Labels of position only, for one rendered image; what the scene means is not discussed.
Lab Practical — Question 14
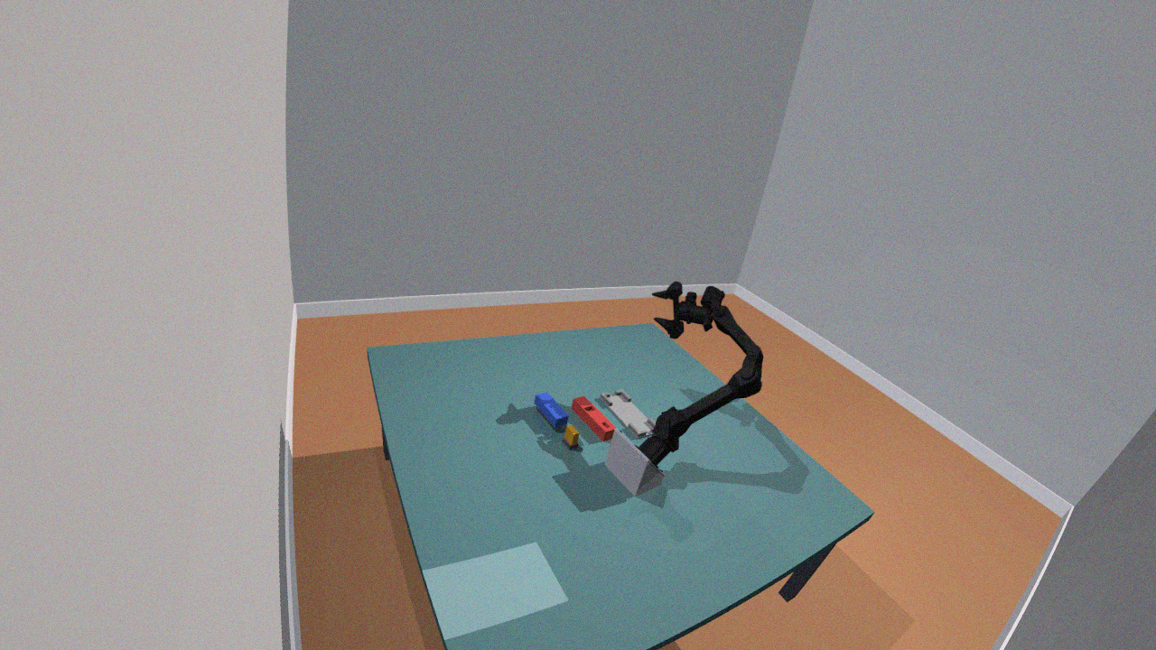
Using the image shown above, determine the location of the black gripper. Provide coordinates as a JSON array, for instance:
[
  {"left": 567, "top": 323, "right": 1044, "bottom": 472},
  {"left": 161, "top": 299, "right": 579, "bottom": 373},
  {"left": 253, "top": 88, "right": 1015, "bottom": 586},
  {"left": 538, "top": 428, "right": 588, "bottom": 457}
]
[{"left": 652, "top": 282, "right": 696, "bottom": 339}]

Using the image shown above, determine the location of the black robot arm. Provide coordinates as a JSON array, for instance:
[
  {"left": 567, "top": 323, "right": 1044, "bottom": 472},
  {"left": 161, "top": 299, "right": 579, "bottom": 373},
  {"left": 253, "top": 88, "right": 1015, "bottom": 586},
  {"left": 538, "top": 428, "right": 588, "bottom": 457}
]
[{"left": 637, "top": 285, "right": 763, "bottom": 468}]

